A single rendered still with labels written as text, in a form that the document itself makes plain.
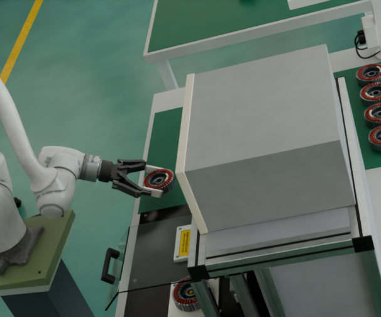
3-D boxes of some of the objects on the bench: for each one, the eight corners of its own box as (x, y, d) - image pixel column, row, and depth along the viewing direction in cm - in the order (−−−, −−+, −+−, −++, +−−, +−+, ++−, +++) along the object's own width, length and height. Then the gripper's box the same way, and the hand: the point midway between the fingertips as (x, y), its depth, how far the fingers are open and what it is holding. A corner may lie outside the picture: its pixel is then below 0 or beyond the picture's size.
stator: (172, 314, 225) (168, 305, 223) (178, 285, 234) (174, 276, 232) (209, 311, 222) (205, 302, 220) (214, 281, 230) (210, 272, 228)
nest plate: (168, 324, 224) (166, 321, 224) (172, 285, 236) (171, 282, 235) (219, 316, 221) (217, 313, 220) (220, 277, 233) (219, 274, 232)
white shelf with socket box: (315, 111, 286) (287, 1, 260) (310, 58, 316) (283, -45, 289) (414, 90, 278) (394, -26, 252) (398, 38, 307) (380, -71, 281)
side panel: (287, 353, 206) (256, 270, 188) (287, 344, 209) (256, 260, 190) (395, 338, 200) (375, 250, 182) (393, 328, 202) (373, 240, 184)
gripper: (95, 183, 257) (163, 197, 259) (105, 141, 276) (168, 154, 278) (92, 200, 262) (158, 213, 264) (102, 157, 280) (163, 170, 282)
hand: (158, 182), depth 271 cm, fingers closed on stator, 11 cm apart
